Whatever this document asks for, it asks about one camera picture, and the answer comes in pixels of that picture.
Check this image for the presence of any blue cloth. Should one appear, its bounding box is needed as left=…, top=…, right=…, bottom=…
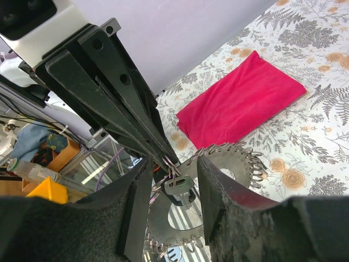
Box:
left=10, top=124, right=53, bottom=166

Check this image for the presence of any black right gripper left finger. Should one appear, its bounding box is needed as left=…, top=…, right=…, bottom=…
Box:
left=1, top=157, right=153, bottom=261

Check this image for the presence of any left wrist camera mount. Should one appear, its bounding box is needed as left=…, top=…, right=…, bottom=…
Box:
left=1, top=1, right=89, bottom=67

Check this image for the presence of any clear plastic bottle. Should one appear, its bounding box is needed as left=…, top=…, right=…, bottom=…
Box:
left=7, top=158, right=61, bottom=183

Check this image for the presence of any yellow plastic bin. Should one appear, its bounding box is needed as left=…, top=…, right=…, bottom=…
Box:
left=26, top=177, right=69, bottom=204

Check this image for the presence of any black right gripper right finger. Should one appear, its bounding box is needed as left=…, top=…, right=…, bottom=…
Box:
left=197, top=157, right=348, bottom=261

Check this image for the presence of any pink folded cloth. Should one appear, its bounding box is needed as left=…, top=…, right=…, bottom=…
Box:
left=177, top=51, right=306, bottom=149

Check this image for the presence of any wooden tray box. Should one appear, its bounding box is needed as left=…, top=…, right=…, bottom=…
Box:
left=21, top=136, right=81, bottom=192

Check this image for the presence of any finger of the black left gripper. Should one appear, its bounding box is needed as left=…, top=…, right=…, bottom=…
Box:
left=77, top=24, right=179, bottom=166
left=35, top=50, right=168, bottom=170

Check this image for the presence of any floral tablecloth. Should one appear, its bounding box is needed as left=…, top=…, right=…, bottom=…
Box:
left=157, top=0, right=349, bottom=262

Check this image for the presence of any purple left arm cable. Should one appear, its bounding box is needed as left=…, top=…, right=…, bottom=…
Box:
left=97, top=147, right=126, bottom=189

